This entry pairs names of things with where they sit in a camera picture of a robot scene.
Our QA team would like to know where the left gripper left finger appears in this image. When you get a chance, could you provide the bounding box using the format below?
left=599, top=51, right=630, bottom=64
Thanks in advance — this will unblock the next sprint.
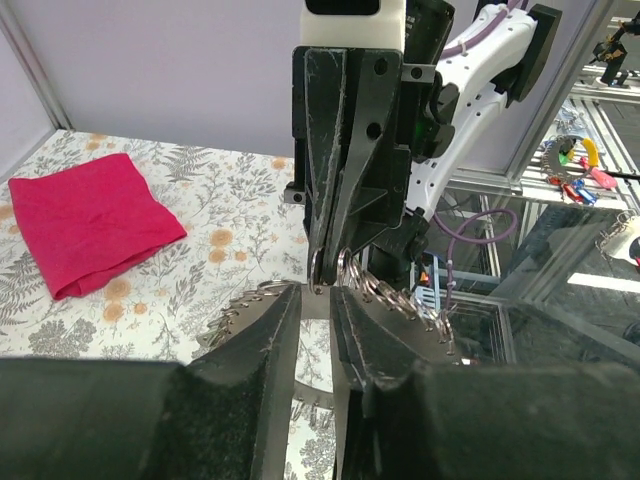
left=1, top=284, right=302, bottom=479

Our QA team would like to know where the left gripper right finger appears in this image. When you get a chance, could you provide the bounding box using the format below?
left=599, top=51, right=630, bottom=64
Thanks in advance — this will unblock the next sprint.
left=334, top=304, right=639, bottom=479

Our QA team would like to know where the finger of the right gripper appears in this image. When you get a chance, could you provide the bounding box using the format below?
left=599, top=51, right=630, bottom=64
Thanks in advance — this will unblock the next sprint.
left=302, top=47, right=350, bottom=260
left=319, top=49, right=405, bottom=285

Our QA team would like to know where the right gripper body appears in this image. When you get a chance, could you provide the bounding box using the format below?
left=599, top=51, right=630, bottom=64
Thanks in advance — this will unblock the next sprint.
left=283, top=44, right=456, bottom=251

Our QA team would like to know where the metal ring key organizer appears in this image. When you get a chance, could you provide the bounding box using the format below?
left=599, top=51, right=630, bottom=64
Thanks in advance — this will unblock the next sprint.
left=197, top=244, right=479, bottom=446

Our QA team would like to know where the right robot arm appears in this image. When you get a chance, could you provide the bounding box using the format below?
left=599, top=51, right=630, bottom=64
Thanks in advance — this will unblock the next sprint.
left=285, top=1, right=562, bottom=288

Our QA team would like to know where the magenta folded cloth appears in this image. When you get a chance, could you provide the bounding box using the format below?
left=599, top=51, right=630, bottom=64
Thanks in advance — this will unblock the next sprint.
left=8, top=153, right=187, bottom=300

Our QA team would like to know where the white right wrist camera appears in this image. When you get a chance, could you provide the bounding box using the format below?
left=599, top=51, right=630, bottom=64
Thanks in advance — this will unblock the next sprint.
left=300, top=1, right=406, bottom=52

